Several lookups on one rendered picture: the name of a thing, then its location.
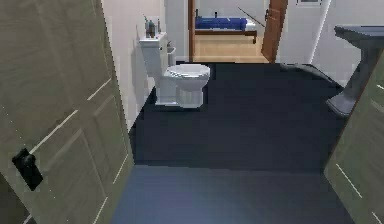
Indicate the white toilet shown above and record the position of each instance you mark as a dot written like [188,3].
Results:
[176,76]

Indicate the small white bin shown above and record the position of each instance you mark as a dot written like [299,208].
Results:
[171,55]

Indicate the bed with blue cover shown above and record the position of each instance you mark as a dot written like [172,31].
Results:
[221,25]

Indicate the thin grey bottle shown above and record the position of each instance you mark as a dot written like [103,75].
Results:
[159,26]

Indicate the dark bottle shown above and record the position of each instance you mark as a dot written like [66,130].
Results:
[150,28]

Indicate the brown wooden room door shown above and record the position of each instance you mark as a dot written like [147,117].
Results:
[274,30]

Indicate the grey pedestal sink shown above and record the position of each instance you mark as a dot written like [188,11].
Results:
[358,66]

